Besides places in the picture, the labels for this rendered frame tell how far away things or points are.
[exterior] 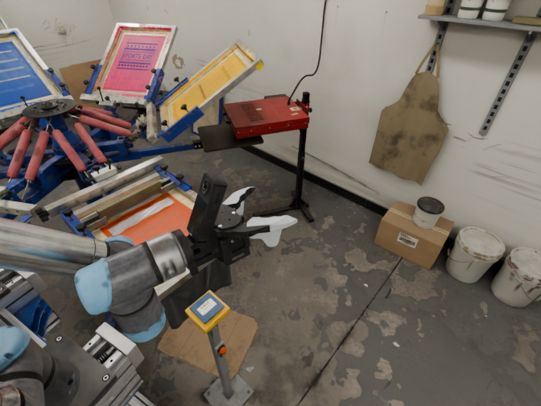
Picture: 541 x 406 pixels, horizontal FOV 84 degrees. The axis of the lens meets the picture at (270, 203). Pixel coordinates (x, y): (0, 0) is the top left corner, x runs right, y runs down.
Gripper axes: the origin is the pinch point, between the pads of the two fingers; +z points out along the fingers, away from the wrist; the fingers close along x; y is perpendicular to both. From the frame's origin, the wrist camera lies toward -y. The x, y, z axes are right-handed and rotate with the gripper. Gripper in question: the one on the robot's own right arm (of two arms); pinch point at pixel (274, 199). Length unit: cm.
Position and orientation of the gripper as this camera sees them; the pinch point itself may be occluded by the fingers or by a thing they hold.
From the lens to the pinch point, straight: 58.7
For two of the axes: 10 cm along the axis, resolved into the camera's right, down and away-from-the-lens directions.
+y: 0.8, 8.3, 5.5
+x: 5.6, 4.2, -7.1
